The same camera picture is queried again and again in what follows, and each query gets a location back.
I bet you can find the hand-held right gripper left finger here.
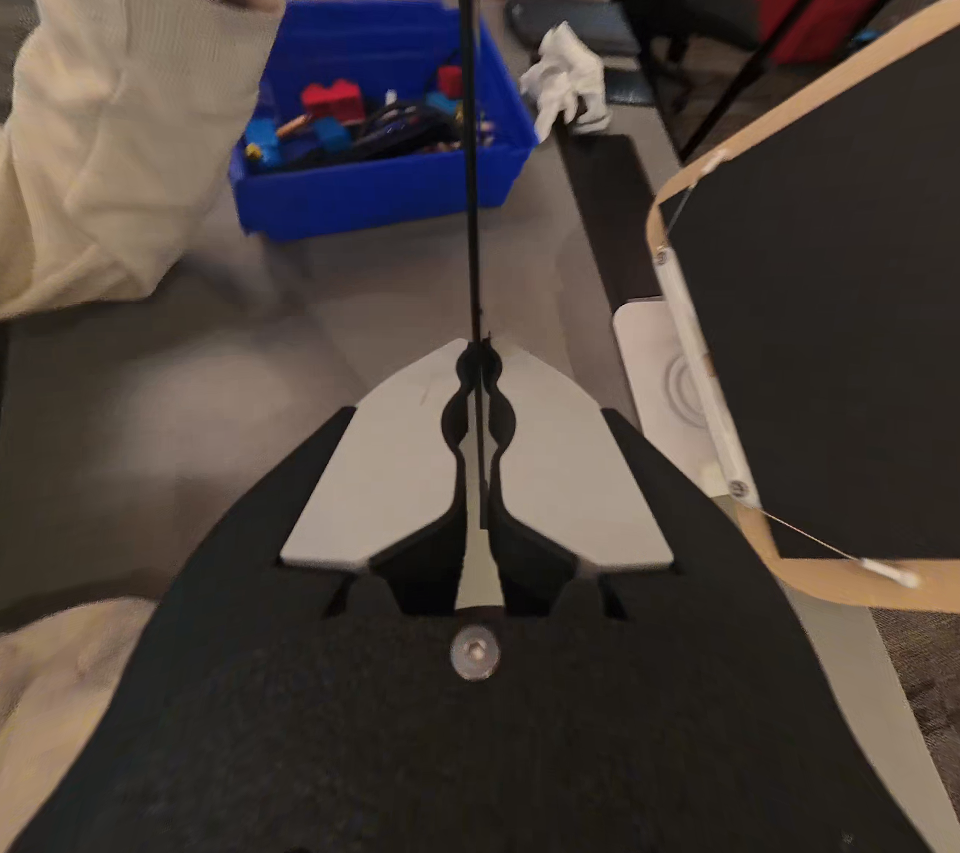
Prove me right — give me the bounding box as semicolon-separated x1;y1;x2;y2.
279;339;475;616

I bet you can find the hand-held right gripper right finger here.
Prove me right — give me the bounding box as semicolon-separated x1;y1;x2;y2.
480;337;675;618

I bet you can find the black pencil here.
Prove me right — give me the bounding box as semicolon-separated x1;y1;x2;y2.
453;0;489;532

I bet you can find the blue plastic bin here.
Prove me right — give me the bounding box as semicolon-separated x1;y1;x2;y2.
228;0;540;243

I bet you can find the black monitor on arm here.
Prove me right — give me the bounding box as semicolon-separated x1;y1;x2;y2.
678;0;960;160

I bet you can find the grey desk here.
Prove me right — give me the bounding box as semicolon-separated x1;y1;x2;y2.
0;0;946;853

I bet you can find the white bar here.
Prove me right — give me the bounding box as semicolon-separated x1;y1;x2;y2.
651;245;762;509

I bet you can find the red toy block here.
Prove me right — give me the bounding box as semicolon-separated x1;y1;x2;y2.
301;79;366;123

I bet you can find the small blue block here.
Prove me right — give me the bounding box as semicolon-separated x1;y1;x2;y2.
245;118;284;170

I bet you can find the black board with wooden rim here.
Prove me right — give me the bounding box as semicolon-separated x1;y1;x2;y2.
646;0;960;614

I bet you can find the white crumpled glove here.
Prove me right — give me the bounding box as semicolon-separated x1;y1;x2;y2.
519;20;612;143

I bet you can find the dark cased smartphone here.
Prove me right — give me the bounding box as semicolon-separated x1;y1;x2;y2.
504;0;640;58

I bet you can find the black flat pad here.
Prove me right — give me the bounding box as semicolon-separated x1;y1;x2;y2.
603;69;655;108

